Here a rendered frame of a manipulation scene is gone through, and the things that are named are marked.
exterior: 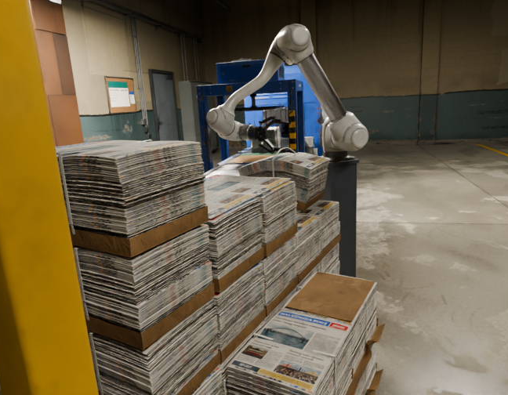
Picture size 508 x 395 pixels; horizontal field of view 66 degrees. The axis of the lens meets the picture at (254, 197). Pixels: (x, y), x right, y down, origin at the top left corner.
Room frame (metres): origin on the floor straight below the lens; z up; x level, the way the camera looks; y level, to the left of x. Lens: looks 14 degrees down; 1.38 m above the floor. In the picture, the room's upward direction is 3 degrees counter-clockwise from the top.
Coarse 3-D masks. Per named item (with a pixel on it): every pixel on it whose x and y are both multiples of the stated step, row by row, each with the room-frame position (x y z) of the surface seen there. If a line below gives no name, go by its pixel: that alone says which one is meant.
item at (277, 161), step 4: (300, 152) 2.21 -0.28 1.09; (280, 156) 2.11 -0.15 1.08; (284, 156) 2.10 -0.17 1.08; (288, 156) 2.08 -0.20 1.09; (268, 160) 2.00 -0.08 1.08; (276, 160) 1.98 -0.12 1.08; (280, 160) 1.96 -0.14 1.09; (268, 164) 1.99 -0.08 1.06; (276, 164) 1.97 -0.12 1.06; (280, 164) 1.96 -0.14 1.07; (268, 168) 2.00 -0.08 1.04; (276, 168) 1.98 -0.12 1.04; (280, 168) 1.96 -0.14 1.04; (268, 172) 2.00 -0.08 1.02; (272, 172) 1.99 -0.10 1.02; (276, 172) 1.98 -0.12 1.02; (268, 176) 2.00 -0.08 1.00; (272, 176) 1.99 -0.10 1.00; (276, 176) 1.98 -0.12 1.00
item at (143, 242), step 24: (192, 216) 0.99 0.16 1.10; (72, 240) 0.90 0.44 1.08; (96, 240) 0.86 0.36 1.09; (120, 240) 0.82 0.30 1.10; (144, 240) 0.84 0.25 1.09; (192, 312) 0.96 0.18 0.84; (120, 336) 0.84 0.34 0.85; (144, 336) 0.81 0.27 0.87; (216, 360) 1.04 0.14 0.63; (192, 384) 0.94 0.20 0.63
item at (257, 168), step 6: (276, 156) 2.14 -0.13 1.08; (252, 162) 2.20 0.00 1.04; (258, 162) 2.02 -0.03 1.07; (264, 162) 2.01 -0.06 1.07; (240, 168) 2.08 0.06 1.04; (246, 168) 2.06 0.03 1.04; (252, 168) 2.04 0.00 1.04; (258, 168) 2.02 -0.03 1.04; (264, 168) 2.01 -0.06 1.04; (240, 174) 2.08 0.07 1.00; (246, 174) 2.06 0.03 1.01; (252, 174) 2.04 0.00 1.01; (258, 174) 2.03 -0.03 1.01; (264, 174) 2.01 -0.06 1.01
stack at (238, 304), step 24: (312, 216) 1.81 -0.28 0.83; (336, 216) 2.01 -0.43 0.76; (288, 240) 1.50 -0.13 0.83; (312, 240) 1.69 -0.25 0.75; (264, 264) 1.31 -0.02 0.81; (288, 264) 1.47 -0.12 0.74; (336, 264) 2.01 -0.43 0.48; (240, 288) 1.17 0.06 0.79; (264, 288) 1.30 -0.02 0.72; (216, 312) 1.06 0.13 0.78; (240, 312) 1.15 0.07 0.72
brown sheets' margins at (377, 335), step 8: (376, 320) 1.56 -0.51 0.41; (376, 336) 1.46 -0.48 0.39; (368, 344) 1.40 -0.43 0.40; (368, 352) 1.35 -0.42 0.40; (368, 360) 1.30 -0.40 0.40; (352, 368) 1.24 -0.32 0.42; (360, 368) 1.27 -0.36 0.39; (376, 368) 1.56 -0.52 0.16; (352, 376) 1.23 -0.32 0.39; (360, 376) 1.21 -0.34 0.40; (376, 376) 1.51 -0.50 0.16; (352, 384) 1.19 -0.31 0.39; (376, 384) 1.45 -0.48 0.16; (352, 392) 1.15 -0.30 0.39; (368, 392) 1.40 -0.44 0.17
